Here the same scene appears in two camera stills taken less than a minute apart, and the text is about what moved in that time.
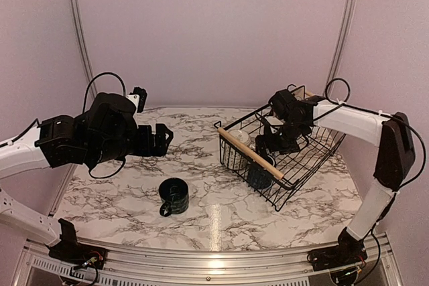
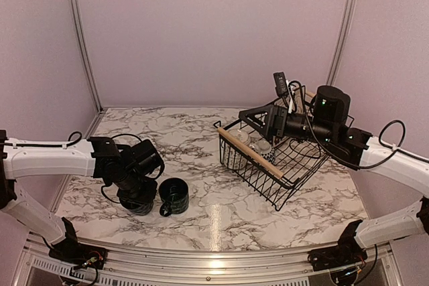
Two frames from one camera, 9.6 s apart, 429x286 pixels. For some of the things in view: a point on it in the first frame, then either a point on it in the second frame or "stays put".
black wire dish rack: x=274 y=177 stays put
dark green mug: x=174 y=192 stays put
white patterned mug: x=234 y=157 stays put
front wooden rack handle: x=251 y=153 stays put
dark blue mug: x=259 y=177 -> x=138 y=203
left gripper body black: x=112 y=149 -> x=130 y=184
